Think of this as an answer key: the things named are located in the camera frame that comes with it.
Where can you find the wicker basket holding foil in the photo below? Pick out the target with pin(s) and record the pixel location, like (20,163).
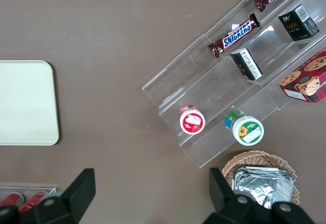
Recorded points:
(254,157)

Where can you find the clear acrylic bottle rack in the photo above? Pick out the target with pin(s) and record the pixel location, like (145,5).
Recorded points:
(51,189)

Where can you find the beige plastic tray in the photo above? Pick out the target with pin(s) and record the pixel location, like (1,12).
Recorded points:
(25,101)

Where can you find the red gum jar white lid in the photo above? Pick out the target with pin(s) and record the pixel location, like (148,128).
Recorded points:
(192,122)

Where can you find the red plaid cookie box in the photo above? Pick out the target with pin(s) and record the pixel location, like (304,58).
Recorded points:
(308,81)

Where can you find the crumpled silver foil package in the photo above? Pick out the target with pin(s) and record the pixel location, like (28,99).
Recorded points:
(265,185)

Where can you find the small black box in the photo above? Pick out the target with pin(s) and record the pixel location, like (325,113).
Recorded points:
(298,23)
(247,65)

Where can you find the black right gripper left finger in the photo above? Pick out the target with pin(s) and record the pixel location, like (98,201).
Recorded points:
(74,198)

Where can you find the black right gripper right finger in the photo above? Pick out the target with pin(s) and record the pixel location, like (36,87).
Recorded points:
(224,201)

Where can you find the clear acrylic tiered stand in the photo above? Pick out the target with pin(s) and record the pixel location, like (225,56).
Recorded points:
(221,81)

